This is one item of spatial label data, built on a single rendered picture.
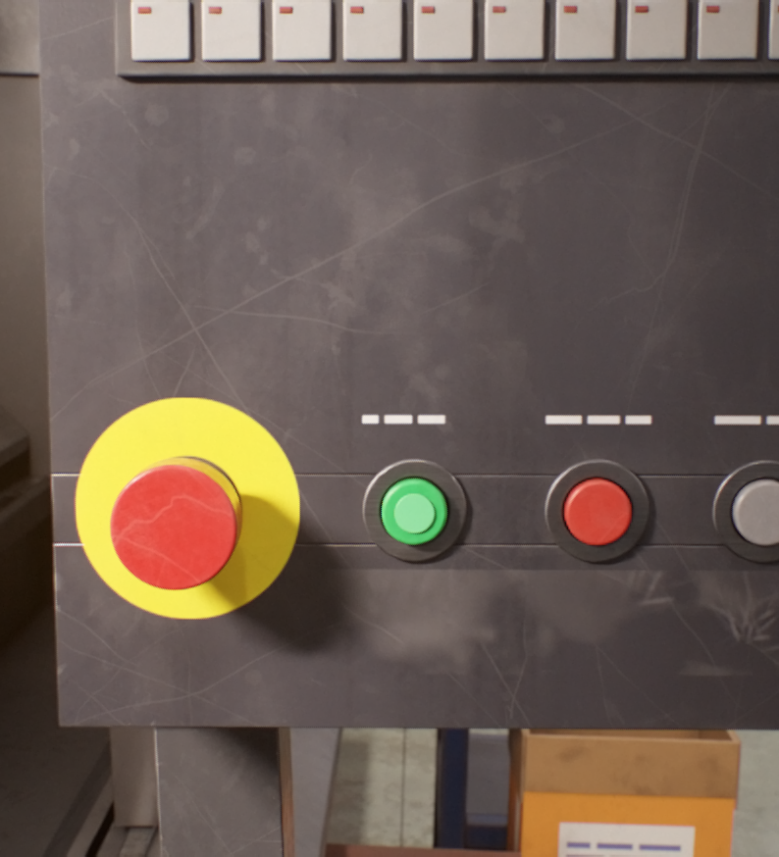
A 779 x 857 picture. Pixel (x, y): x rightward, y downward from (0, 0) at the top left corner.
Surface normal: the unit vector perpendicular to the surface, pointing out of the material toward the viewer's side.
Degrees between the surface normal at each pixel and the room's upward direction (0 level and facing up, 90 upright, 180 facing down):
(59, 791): 0
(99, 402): 90
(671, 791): 90
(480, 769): 0
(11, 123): 90
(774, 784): 0
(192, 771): 90
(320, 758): 31
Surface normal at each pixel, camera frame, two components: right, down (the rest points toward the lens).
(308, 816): 0.55, -0.83
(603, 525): -0.02, 0.14
